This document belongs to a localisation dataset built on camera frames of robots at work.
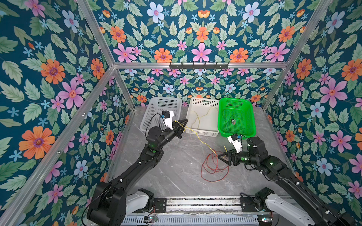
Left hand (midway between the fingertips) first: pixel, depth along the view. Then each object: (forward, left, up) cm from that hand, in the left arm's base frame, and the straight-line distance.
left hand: (188, 120), depth 70 cm
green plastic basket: (+28, -41, -33) cm, 59 cm away
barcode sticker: (+22, -37, -32) cm, 54 cm away
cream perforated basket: (+27, -13, -31) cm, 43 cm away
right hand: (-13, -18, -13) cm, 25 cm away
